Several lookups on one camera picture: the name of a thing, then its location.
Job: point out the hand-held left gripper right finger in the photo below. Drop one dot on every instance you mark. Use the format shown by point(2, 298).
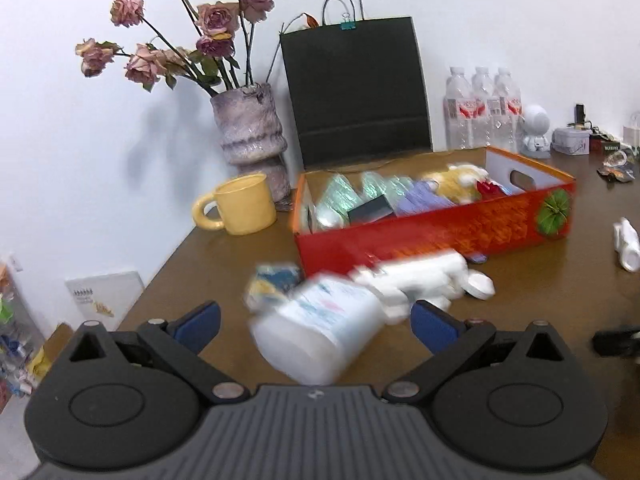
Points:
point(435, 327)

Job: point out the teal binder clip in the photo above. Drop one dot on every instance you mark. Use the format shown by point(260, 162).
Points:
point(348, 22)

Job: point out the black charger block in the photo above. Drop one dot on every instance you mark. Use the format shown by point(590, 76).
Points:
point(370, 210)

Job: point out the small black device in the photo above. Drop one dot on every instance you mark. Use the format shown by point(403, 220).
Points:
point(580, 114)

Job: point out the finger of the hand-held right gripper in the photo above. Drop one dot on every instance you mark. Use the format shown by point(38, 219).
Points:
point(617, 342)

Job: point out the dark red small box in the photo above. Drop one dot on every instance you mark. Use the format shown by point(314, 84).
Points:
point(604, 143)

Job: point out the bunch of dried roses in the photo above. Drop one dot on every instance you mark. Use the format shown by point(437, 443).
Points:
point(217, 17)

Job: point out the brown cardboard box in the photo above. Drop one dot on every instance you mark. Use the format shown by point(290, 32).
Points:
point(52, 350)

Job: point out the black paper bag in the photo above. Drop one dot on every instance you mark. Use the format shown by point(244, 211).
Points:
point(355, 90)

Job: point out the shelf of colourful packets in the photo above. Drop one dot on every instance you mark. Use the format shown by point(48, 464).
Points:
point(15, 340)

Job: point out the small white box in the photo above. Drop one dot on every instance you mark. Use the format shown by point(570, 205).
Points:
point(570, 141)

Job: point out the white robot speaker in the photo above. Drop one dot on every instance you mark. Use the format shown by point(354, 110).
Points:
point(536, 125)

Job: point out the white plastic jar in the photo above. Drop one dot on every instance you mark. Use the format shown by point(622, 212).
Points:
point(320, 330)

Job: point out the cream plush toy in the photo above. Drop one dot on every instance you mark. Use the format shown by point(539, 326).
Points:
point(455, 185)

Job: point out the red artificial rose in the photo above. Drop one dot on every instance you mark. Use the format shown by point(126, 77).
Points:
point(487, 188)

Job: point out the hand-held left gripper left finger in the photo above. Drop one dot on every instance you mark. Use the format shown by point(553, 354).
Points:
point(196, 327)

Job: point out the clear water bottle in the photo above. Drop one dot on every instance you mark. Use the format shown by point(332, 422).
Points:
point(507, 115)
point(482, 110)
point(457, 110)

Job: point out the brown snack wrapper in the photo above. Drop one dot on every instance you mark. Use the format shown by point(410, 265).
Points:
point(617, 172)

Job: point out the white round dish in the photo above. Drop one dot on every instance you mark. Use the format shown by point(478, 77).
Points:
point(480, 286)

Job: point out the small white bottle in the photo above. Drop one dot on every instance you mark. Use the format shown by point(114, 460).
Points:
point(627, 245)

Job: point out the purple woven pouch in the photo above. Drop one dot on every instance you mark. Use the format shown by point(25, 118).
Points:
point(420, 200)

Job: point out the blue yellow small packet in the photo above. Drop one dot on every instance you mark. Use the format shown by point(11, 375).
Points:
point(272, 285)

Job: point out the purple ceramic vase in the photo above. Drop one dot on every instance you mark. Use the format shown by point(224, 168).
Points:
point(247, 125)

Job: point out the plastic cup with straw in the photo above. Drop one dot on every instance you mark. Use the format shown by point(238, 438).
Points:
point(632, 130)

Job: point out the clear plastic packet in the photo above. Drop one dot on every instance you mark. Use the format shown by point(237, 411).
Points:
point(401, 185)
point(335, 200)
point(374, 185)

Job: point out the white plush toy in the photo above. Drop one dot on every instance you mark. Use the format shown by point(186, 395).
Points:
point(415, 280)

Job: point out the red cardboard box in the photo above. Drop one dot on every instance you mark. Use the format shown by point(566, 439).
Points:
point(425, 240)

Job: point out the yellow mug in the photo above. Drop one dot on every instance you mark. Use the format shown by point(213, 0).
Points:
point(245, 207)

